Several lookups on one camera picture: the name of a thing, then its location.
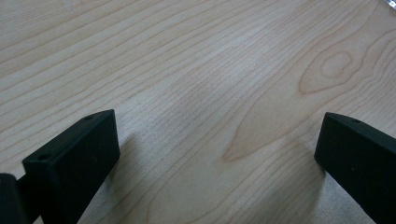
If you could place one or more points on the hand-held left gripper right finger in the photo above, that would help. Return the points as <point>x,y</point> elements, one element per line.
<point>361,158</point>

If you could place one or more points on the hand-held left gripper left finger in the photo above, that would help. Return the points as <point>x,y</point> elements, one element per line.
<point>73,161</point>

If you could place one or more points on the white patterned object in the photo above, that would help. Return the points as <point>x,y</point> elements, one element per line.
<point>391,3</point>

